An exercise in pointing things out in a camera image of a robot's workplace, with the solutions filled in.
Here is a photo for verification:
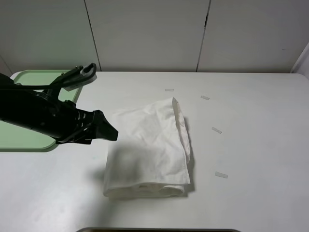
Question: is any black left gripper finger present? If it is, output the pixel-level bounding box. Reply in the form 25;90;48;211
91;110;118;141

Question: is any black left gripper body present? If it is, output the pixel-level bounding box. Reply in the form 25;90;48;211
43;101;96;145

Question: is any white short sleeve shirt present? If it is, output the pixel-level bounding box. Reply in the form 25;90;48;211
103;98;191;199

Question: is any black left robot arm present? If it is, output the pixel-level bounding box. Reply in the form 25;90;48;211
0;71;118;145

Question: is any light green plastic tray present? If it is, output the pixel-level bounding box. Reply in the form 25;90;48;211
0;69;84;152

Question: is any clear tape marker middle right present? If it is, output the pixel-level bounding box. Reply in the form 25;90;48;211
212;127;222;134

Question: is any clear tape marker lower right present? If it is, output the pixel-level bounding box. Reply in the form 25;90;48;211
215;171;228;178

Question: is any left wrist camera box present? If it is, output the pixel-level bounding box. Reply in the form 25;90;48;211
50;63;97;91

